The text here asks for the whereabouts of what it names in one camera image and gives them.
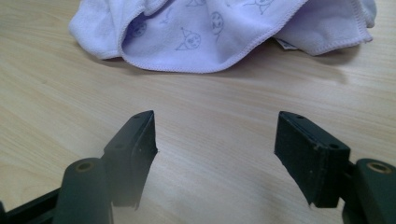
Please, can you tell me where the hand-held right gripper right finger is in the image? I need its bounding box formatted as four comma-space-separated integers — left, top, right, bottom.
274, 110, 352, 209

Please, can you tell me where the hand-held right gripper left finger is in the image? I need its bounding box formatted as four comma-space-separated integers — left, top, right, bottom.
102, 109, 159, 210

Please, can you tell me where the lavender printed towel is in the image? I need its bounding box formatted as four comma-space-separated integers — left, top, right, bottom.
67, 0, 378, 75

